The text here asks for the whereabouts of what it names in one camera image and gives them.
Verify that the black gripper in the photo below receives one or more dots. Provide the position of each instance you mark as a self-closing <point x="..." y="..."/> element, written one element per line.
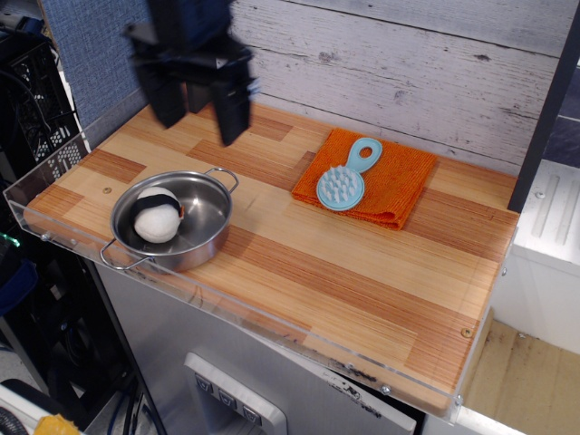
<point x="191" y="41"/>

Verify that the white plush sushi toy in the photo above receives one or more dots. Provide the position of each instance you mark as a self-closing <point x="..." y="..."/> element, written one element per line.
<point x="156" y="215"/>

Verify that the blue fabric partition panel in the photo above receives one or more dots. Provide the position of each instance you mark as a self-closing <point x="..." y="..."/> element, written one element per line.
<point x="96" y="60"/>

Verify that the stainless steel pot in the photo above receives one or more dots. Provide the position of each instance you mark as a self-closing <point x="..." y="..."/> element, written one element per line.
<point x="207" y="200"/>

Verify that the black perforated crate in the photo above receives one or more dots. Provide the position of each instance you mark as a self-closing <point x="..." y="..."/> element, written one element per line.
<point x="37" y="118"/>

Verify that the light blue scalp brush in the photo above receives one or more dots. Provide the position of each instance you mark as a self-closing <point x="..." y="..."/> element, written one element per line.
<point x="342" y="187"/>

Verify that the orange folded cloth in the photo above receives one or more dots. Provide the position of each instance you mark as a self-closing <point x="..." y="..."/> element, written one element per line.
<point x="392" y="185"/>

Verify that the clear acrylic table guard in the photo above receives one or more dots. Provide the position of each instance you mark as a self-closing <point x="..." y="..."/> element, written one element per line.
<point x="394" y="309"/>

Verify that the white grooved side box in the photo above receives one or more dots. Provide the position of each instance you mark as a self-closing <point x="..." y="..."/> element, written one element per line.
<point x="537" y="290"/>

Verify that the dark grey left post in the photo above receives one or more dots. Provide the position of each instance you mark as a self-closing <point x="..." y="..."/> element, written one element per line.
<point x="199" y="96"/>

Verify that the dark grey post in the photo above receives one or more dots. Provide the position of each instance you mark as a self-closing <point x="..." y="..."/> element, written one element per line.
<point x="199" y="96"/>
<point x="556" y="95"/>

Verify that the dark grey right post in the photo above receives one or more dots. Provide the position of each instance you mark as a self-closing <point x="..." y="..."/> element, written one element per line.
<point x="556" y="95"/>

